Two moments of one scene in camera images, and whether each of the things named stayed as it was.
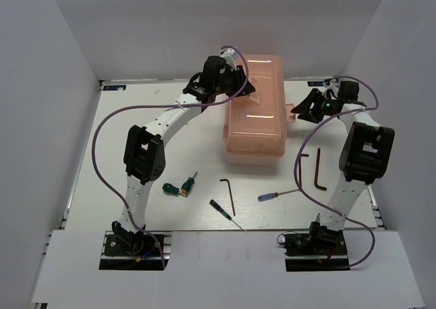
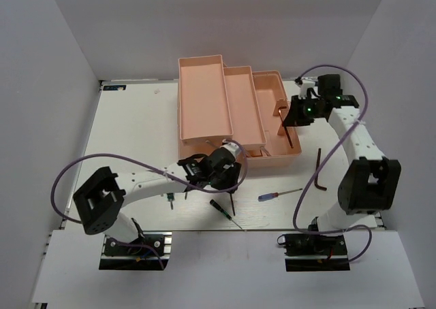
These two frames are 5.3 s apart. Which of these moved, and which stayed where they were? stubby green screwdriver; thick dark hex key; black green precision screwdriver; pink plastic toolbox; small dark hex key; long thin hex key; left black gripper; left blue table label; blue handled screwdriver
Moved: pink plastic toolbox; small dark hex key; stubby green screwdriver; left black gripper
Stayed: left blue table label; blue handled screwdriver; thick dark hex key; black green precision screwdriver; long thin hex key
